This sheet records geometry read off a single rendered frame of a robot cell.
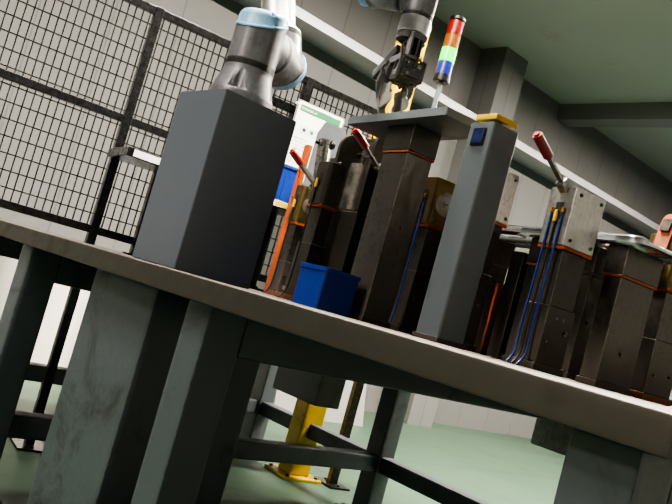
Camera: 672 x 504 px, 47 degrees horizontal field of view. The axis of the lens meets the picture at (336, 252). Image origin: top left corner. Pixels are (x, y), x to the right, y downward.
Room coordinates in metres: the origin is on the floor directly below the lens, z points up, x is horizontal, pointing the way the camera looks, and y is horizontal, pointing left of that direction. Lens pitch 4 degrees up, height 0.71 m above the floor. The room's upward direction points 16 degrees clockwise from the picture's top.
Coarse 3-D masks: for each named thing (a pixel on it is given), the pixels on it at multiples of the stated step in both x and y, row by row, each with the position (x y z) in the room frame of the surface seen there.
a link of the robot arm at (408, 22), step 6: (402, 18) 1.79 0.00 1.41; (408, 18) 1.78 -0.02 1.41; (414, 18) 1.77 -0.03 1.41; (420, 18) 1.77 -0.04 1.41; (426, 18) 1.78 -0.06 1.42; (402, 24) 1.79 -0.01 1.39; (408, 24) 1.78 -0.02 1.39; (414, 24) 1.77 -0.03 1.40; (420, 24) 1.77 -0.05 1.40; (426, 24) 1.78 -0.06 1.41; (402, 30) 1.79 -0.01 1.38; (408, 30) 1.78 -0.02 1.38; (414, 30) 1.78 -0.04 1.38; (420, 30) 1.78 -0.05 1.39; (426, 30) 1.79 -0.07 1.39
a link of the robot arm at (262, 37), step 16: (240, 16) 1.75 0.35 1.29; (256, 16) 1.72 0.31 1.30; (272, 16) 1.73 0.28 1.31; (240, 32) 1.73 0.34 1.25; (256, 32) 1.72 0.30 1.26; (272, 32) 1.73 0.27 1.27; (240, 48) 1.73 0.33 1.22; (256, 48) 1.72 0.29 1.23; (272, 48) 1.74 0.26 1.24; (288, 48) 1.81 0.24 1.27; (272, 64) 1.75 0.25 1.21
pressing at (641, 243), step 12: (516, 228) 1.75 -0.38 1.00; (528, 228) 1.72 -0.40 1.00; (540, 228) 1.70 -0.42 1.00; (516, 240) 1.96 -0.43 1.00; (528, 240) 1.90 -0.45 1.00; (600, 240) 1.63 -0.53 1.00; (612, 240) 1.60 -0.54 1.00; (624, 240) 1.51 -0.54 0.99; (636, 240) 1.49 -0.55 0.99; (648, 240) 1.49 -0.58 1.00; (648, 252) 1.62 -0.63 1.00; (660, 252) 1.58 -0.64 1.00
